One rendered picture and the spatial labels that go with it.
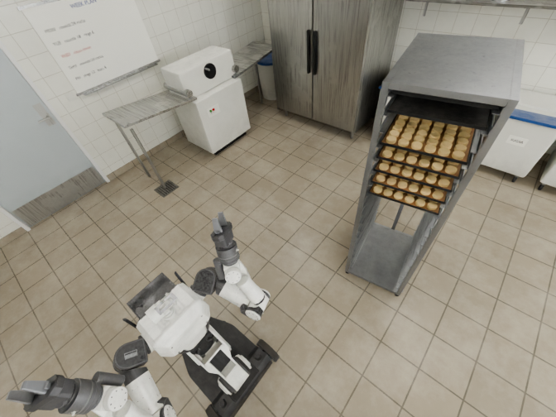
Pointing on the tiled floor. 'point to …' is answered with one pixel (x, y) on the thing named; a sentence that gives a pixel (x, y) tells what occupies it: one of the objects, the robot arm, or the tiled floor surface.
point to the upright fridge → (333, 57)
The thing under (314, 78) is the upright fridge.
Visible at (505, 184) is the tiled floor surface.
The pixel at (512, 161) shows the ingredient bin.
